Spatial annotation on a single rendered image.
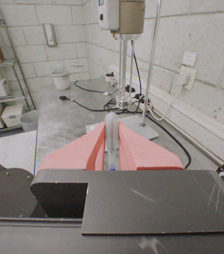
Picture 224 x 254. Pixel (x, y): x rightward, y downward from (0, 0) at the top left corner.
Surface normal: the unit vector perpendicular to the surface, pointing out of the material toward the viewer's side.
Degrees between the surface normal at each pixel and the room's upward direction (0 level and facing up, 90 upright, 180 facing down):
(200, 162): 0
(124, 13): 90
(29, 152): 0
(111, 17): 90
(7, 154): 0
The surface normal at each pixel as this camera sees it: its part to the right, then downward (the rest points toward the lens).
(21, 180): 0.84, -0.39
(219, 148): -0.93, 0.22
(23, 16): 0.36, 0.54
